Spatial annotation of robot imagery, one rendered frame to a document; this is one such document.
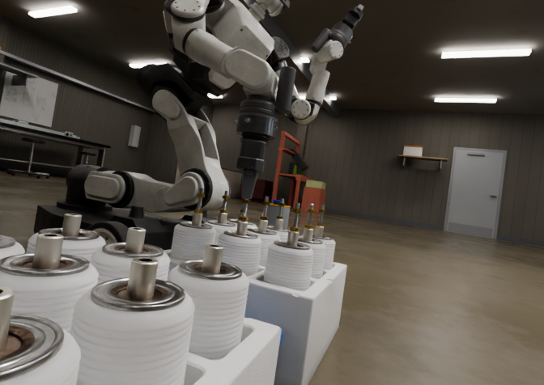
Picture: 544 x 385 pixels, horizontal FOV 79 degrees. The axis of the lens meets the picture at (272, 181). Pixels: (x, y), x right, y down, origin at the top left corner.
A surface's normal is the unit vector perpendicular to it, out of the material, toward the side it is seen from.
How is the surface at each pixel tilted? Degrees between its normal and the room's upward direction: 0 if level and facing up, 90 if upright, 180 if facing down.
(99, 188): 90
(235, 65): 90
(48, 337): 4
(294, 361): 90
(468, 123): 90
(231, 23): 108
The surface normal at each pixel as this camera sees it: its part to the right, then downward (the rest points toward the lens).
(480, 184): -0.40, -0.09
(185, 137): -0.31, 0.33
